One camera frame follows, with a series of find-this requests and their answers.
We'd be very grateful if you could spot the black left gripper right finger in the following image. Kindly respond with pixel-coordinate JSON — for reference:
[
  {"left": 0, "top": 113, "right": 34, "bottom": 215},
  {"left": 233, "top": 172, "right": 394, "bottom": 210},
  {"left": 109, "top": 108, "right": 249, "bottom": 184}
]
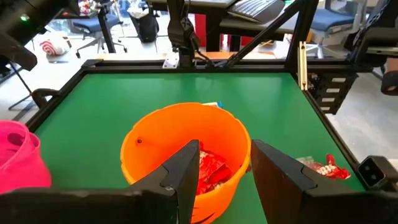
[{"left": 251, "top": 139, "right": 318, "bottom": 224}]

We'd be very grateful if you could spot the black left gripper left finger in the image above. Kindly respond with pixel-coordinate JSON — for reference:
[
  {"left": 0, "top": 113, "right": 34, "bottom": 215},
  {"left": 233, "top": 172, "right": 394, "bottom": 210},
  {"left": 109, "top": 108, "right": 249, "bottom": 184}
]
[{"left": 129, "top": 139, "right": 200, "bottom": 224}]

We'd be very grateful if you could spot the red white candy pile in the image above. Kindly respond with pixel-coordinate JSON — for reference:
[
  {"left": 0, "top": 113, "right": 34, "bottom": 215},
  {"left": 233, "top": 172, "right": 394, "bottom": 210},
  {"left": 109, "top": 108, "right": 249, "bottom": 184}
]
[{"left": 77, "top": 0, "right": 98, "bottom": 16}]

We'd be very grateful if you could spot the white bag with red rings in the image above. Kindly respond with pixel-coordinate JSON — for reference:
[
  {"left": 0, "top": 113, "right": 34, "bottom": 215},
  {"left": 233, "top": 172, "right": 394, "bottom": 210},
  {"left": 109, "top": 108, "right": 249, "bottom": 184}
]
[{"left": 39, "top": 37, "right": 71, "bottom": 57}]

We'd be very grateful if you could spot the orange plastic bucket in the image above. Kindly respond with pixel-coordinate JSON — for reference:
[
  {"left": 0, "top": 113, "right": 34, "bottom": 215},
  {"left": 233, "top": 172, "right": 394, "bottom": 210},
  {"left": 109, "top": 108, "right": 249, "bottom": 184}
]
[{"left": 120, "top": 102, "right": 252, "bottom": 224}]

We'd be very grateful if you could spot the black side table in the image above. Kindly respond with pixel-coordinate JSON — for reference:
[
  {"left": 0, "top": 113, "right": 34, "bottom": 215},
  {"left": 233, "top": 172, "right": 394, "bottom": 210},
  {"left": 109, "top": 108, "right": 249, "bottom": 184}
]
[{"left": 58, "top": 0, "right": 118, "bottom": 54}]

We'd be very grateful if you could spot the black curved clamp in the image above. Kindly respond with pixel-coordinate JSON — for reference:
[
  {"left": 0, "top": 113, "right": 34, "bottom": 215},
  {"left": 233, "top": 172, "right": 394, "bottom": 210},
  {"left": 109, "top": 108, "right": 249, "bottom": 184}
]
[{"left": 30, "top": 88, "right": 60, "bottom": 109}]

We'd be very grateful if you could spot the white blue Hershey's bar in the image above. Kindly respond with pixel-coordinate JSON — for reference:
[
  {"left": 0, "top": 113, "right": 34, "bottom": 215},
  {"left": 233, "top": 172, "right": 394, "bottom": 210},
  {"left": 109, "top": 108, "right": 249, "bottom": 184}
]
[{"left": 201, "top": 101, "right": 224, "bottom": 109}]

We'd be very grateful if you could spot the black labelled drawer rack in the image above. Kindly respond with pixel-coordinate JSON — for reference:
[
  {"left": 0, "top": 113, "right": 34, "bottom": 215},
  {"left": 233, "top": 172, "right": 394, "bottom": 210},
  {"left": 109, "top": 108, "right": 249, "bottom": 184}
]
[{"left": 307, "top": 71, "right": 358, "bottom": 115}]

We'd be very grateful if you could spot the green table mat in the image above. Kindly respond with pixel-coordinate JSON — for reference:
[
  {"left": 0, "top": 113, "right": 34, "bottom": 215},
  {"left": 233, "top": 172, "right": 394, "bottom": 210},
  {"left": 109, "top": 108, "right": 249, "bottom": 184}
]
[{"left": 34, "top": 72, "right": 364, "bottom": 224}]

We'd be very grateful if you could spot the black bag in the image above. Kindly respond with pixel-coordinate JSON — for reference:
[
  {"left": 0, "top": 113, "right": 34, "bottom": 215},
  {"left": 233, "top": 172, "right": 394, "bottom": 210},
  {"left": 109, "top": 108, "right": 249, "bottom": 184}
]
[{"left": 129, "top": 9, "right": 160, "bottom": 44}]

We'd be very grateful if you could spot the silver aluminium profile bar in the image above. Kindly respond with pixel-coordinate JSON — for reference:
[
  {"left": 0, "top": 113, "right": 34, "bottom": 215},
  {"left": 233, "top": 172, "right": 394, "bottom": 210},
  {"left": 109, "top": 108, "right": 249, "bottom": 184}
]
[{"left": 297, "top": 40, "right": 308, "bottom": 91}]

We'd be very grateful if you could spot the red cabinet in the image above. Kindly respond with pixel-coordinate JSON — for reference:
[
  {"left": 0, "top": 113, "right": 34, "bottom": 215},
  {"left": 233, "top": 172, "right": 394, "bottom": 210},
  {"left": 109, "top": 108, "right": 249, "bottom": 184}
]
[{"left": 194, "top": 14, "right": 254, "bottom": 47}]

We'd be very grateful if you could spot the pink plastic bucket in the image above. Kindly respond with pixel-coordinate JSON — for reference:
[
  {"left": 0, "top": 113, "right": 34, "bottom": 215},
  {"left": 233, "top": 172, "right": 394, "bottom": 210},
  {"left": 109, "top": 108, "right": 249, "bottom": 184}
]
[{"left": 0, "top": 119, "right": 53, "bottom": 195}]

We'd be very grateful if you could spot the dark office desk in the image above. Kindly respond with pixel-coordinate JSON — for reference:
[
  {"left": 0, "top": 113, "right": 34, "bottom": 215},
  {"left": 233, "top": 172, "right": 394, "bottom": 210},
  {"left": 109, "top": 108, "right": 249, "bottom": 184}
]
[{"left": 146, "top": 0, "right": 312, "bottom": 52}]

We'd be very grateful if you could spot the grey-backed blue office chair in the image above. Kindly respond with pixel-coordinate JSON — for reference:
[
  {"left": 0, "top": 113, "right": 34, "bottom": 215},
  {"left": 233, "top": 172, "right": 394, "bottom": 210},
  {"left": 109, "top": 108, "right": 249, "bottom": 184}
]
[{"left": 306, "top": 0, "right": 369, "bottom": 60}]

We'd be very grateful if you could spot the black computer keyboard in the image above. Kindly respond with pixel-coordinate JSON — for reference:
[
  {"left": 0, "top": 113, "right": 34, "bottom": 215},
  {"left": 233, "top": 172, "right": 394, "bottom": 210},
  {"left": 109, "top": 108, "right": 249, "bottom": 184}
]
[{"left": 226, "top": 0, "right": 286, "bottom": 24}]

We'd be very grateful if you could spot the black table-level camera box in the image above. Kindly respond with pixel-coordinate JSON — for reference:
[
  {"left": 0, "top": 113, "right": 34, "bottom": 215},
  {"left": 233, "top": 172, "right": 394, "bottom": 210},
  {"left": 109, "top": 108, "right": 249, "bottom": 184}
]
[{"left": 357, "top": 155, "right": 398, "bottom": 191}]

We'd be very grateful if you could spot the black aluminium table frame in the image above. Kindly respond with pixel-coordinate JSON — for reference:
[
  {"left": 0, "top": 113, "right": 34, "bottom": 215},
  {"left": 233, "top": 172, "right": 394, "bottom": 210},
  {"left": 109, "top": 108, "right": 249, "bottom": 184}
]
[{"left": 24, "top": 0, "right": 398, "bottom": 192}]

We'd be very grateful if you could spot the white mounting bracket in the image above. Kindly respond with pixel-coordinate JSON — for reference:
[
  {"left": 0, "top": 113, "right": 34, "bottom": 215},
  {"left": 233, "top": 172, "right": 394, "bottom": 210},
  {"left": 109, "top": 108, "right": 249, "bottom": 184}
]
[{"left": 162, "top": 57, "right": 180, "bottom": 69}]

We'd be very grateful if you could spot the black equipment mount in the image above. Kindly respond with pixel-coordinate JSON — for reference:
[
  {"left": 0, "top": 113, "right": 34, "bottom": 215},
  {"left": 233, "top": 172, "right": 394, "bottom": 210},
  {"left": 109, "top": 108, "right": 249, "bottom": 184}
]
[{"left": 346, "top": 0, "right": 398, "bottom": 65}]

